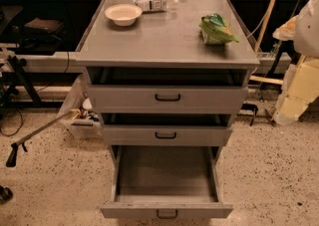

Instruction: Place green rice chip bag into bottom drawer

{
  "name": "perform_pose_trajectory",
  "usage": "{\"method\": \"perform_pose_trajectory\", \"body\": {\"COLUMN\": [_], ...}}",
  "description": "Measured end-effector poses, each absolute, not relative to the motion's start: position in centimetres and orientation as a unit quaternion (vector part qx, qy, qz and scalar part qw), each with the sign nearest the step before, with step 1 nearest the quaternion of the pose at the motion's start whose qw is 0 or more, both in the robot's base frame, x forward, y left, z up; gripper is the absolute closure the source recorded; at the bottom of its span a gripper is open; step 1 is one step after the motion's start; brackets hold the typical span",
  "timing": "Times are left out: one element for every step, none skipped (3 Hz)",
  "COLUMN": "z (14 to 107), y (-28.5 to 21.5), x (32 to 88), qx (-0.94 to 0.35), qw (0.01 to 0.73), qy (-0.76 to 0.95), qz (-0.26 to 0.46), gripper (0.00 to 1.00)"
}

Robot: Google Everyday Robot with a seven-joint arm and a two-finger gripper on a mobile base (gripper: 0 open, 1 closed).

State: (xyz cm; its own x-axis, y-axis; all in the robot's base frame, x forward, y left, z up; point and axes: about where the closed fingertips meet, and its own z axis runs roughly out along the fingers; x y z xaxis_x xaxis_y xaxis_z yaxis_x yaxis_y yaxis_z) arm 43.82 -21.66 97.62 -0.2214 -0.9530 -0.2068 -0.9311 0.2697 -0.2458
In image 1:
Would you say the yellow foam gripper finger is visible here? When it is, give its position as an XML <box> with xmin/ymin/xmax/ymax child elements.
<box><xmin>272</xmin><ymin>57</ymin><xmax>319</xmax><ymax>125</ymax></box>

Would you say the green rice chip bag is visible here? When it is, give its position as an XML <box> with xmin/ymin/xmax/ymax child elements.
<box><xmin>199</xmin><ymin>13</ymin><xmax>239</xmax><ymax>45</ymax></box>

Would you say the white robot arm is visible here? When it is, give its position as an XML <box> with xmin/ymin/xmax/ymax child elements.
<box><xmin>273</xmin><ymin>0</ymin><xmax>319</xmax><ymax>125</ymax></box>

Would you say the grey drawer cabinet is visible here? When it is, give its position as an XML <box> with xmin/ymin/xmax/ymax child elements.
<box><xmin>75</xmin><ymin>0</ymin><xmax>261</xmax><ymax>164</ymax></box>

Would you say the grey bottom drawer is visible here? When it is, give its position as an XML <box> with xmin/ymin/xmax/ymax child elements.
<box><xmin>101</xmin><ymin>145</ymin><xmax>233</xmax><ymax>219</ymax></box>

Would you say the grey drawer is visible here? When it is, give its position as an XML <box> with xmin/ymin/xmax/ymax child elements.
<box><xmin>87</xmin><ymin>68</ymin><xmax>249</xmax><ymax>114</ymax></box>
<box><xmin>101</xmin><ymin>145</ymin><xmax>233</xmax><ymax>219</ymax></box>
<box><xmin>102</xmin><ymin>113</ymin><xmax>231</xmax><ymax>146</ymax></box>

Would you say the grey middle drawer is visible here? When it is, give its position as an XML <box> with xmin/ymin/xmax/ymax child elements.
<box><xmin>102</xmin><ymin>113</ymin><xmax>231</xmax><ymax>146</ymax></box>

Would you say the grey top drawer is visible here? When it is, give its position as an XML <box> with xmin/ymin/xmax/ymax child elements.
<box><xmin>87</xmin><ymin>68</ymin><xmax>249</xmax><ymax>114</ymax></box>

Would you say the clear plastic water bottle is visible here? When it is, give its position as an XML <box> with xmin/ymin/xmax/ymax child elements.
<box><xmin>133</xmin><ymin>0</ymin><xmax>178</xmax><ymax>12</ymax></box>

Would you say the white paper bowl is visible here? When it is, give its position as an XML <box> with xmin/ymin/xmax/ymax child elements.
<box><xmin>105</xmin><ymin>4</ymin><xmax>143</xmax><ymax>27</ymax></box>

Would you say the clear plastic storage bin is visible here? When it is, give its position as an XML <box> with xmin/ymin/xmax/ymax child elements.
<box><xmin>58</xmin><ymin>75</ymin><xmax>102</xmax><ymax>138</ymax></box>

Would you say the long reacher grabber tool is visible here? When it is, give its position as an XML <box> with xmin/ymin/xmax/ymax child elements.
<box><xmin>6</xmin><ymin>111</ymin><xmax>73</xmax><ymax>167</ymax></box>

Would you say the black box on shelf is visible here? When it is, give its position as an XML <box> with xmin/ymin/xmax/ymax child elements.
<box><xmin>24</xmin><ymin>18</ymin><xmax>63</xmax><ymax>34</ymax></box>

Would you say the black metal stand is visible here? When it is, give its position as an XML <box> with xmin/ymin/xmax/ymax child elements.
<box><xmin>0</xmin><ymin>43</ymin><xmax>42</xmax><ymax>107</ymax></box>

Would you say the wooden easel frame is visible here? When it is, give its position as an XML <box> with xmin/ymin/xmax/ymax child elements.
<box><xmin>251</xmin><ymin>0</ymin><xmax>281</xmax><ymax>86</ymax></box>

